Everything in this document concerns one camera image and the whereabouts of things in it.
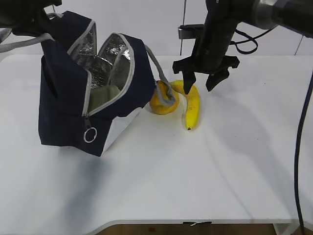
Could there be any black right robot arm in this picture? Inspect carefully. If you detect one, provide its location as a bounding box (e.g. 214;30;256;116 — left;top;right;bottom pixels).
173;0;313;94

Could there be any glass container green lid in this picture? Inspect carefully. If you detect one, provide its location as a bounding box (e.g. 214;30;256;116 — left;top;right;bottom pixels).
89;85;120;112

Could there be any black tape on table edge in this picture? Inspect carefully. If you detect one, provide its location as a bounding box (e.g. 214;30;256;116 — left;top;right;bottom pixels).
182;221;212;227

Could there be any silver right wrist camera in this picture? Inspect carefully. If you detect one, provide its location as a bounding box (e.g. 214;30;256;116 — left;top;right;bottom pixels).
178;24;204;40

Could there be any white table leg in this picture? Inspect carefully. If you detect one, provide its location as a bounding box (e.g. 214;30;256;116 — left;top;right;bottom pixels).
273;223;299;235

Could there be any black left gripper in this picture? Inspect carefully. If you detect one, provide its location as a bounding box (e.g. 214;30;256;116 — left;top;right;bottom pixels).
0;0;63;40

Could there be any yellow pear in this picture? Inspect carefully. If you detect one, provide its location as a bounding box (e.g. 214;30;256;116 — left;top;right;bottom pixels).
149;80;179;115

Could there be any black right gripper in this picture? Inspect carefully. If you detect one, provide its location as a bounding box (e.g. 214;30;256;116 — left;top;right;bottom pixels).
172;0;240;95

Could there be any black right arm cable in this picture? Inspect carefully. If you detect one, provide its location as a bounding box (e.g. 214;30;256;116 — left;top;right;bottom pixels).
229;23;313;235

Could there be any yellow banana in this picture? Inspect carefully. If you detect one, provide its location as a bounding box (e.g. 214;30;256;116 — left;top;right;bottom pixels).
170;80;200;130

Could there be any navy blue lunch bag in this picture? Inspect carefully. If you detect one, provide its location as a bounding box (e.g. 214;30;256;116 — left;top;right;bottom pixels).
0;11;176;156

